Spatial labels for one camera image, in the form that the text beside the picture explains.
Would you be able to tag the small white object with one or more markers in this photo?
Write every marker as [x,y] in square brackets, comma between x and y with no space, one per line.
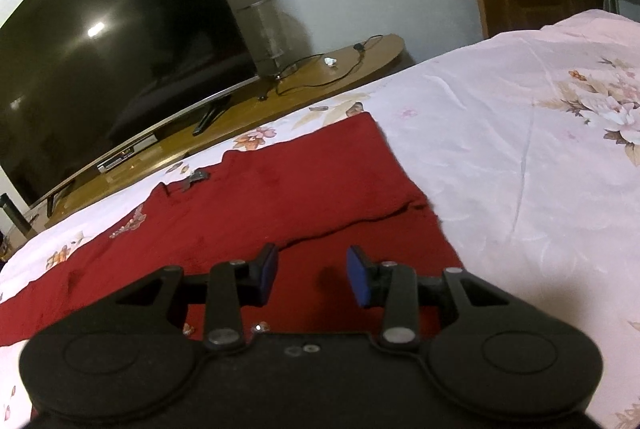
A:
[330,61]

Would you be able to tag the black flat television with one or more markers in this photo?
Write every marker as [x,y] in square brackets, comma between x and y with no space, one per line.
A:
[115,49]

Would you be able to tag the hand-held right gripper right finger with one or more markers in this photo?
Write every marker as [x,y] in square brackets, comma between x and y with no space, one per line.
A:
[357,276]

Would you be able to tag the floral pink bedsheet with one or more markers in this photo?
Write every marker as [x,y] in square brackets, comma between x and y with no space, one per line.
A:
[500,134]

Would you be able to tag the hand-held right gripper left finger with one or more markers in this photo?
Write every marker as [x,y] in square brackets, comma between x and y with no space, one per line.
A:
[269,271]

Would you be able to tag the clear glass vase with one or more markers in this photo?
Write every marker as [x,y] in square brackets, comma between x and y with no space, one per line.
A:
[262,29]

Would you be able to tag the silver set-top box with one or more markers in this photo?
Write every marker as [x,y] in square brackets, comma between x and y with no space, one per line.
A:
[125,154]

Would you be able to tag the red knit garment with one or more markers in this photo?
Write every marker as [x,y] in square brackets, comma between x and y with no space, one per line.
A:
[300,179]

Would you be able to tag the dark metal frame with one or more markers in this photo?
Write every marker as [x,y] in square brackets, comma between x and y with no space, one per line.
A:
[12,214]

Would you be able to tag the wooden television stand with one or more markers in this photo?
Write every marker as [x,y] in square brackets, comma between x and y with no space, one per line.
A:
[350,59]

